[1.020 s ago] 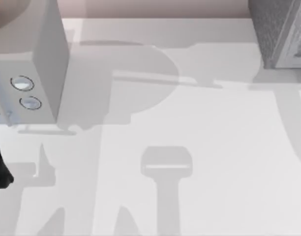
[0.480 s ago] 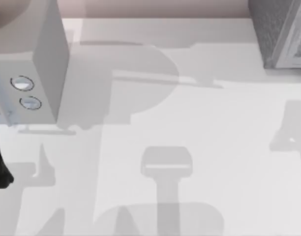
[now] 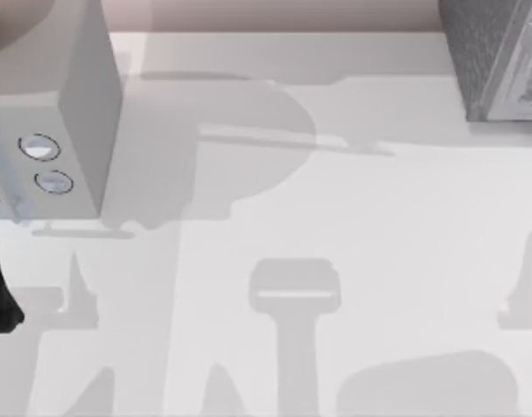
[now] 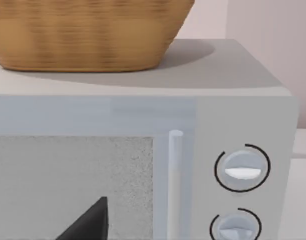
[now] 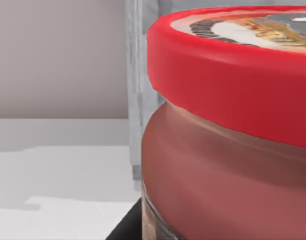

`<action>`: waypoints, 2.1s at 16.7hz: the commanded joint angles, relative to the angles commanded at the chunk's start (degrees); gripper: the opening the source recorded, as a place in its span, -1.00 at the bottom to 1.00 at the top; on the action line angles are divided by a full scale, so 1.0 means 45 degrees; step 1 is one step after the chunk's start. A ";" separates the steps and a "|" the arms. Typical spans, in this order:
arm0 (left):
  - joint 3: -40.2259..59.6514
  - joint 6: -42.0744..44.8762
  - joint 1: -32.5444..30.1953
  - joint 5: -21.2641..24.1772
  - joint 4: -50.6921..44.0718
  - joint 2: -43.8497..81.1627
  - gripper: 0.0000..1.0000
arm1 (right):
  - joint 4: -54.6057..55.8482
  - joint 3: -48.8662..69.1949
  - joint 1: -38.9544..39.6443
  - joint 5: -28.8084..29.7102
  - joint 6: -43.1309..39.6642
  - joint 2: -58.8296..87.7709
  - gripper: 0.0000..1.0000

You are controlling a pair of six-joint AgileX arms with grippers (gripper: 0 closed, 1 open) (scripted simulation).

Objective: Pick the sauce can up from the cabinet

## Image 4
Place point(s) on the woven wicker basket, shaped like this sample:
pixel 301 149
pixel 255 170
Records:
pixel 85 35

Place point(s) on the pale round microwave knob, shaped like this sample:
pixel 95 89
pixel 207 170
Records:
pixel 241 169
pixel 239 228

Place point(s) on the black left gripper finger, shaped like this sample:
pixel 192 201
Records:
pixel 93 222

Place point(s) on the pale microwave oven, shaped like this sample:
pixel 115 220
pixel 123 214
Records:
pixel 243 112

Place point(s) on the pale microwave door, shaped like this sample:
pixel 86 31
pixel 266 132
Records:
pixel 80 175

